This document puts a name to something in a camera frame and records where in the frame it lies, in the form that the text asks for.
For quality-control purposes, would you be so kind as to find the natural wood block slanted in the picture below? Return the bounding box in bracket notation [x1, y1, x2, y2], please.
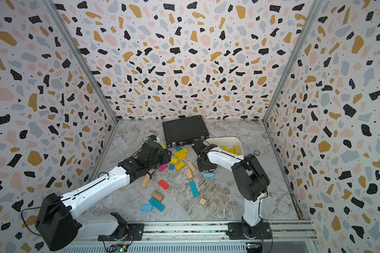
[187, 161, 196, 172]

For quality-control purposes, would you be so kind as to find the small card box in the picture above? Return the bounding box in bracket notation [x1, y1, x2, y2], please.
[145, 130, 158, 141]

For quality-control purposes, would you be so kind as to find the yellow block centre slanted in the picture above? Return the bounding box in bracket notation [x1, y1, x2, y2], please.
[175, 161, 186, 171]

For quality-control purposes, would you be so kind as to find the yellow flat block left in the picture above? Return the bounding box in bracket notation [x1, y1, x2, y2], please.
[169, 158, 178, 164]

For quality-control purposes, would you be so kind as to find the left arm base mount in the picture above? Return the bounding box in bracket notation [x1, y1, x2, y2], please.
[98, 223, 145, 243]

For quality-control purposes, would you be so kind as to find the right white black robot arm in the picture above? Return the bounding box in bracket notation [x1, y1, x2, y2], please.
[192, 140, 270, 229]

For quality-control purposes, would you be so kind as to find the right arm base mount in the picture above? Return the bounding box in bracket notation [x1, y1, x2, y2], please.
[226, 221, 272, 240]

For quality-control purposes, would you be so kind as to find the natural wood long block left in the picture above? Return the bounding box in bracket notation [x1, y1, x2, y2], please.
[140, 174, 151, 189]

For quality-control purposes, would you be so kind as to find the light blue cylinder block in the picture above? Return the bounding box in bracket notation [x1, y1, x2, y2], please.
[203, 172, 214, 178]

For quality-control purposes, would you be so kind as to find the large yellow block top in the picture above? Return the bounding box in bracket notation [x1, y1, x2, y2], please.
[174, 148, 188, 158]

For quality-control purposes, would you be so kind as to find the red block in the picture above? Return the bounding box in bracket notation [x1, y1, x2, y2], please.
[158, 180, 170, 190]

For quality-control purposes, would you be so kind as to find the white plastic bin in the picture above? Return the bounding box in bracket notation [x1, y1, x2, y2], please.
[204, 137, 243, 156]

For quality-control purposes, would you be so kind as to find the yellow block under large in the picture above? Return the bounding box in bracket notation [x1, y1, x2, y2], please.
[177, 153, 188, 160]

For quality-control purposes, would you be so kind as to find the natural wood block front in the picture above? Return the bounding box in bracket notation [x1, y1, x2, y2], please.
[151, 191, 164, 202]

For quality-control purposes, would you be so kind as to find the magenta block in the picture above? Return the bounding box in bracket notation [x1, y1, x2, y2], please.
[157, 164, 169, 172]

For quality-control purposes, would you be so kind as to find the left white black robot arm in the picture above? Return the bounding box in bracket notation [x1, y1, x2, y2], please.
[35, 140, 172, 252]

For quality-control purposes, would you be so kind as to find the small light blue block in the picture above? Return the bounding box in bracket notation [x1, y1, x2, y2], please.
[140, 204, 153, 211]

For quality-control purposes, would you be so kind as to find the small natural wood cube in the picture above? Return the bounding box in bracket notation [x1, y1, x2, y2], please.
[199, 198, 206, 207]

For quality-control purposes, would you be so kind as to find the teal long block front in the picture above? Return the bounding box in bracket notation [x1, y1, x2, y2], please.
[149, 197, 165, 212]

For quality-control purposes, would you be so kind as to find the natural wood block centre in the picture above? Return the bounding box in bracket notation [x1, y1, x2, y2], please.
[185, 169, 193, 180]

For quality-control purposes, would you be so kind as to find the black briefcase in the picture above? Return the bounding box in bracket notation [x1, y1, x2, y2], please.
[162, 115, 210, 148]

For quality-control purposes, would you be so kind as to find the teal slanted block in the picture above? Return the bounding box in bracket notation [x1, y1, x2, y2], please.
[189, 181, 199, 198]

